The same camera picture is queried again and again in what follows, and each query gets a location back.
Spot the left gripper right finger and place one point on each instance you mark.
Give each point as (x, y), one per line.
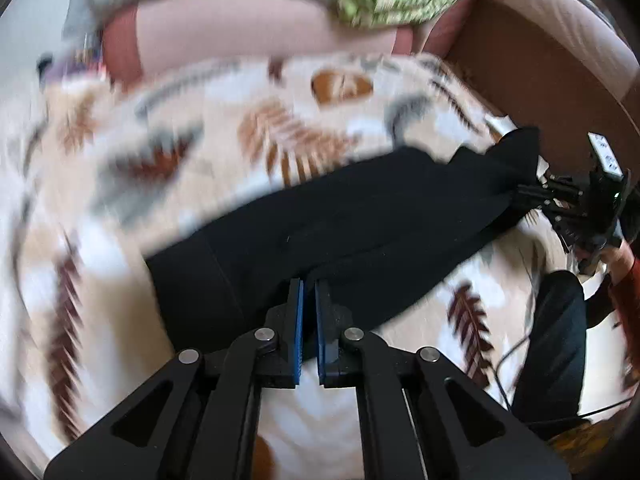
(420, 417)

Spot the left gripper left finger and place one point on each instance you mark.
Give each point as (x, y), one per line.
(197, 417)

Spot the black pants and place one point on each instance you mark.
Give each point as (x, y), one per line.
(381, 233)

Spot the red sleeved right forearm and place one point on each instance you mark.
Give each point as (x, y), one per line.
(625, 295)

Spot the right hand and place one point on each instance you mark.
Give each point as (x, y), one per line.
(621, 262)

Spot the brown headboard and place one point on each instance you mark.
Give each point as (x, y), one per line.
(555, 65)

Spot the leaf patterned beige blanket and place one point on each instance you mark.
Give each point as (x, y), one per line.
(94, 178)

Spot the pink pillow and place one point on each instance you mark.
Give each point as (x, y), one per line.
(154, 36)

